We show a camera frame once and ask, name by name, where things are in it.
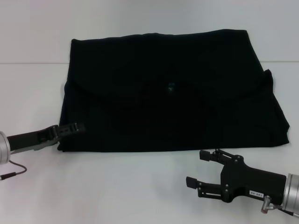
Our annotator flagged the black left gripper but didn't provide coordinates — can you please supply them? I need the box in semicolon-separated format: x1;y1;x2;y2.
6;123;86;155

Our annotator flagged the black shirt with FREE print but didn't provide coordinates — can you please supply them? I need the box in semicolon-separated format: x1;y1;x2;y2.
57;28;292;154

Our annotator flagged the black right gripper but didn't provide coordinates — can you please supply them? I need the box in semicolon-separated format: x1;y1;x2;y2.
185;148;287;203

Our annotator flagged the maroon left arm cable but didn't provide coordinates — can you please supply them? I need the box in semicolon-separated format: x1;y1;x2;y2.
0;159;28;182

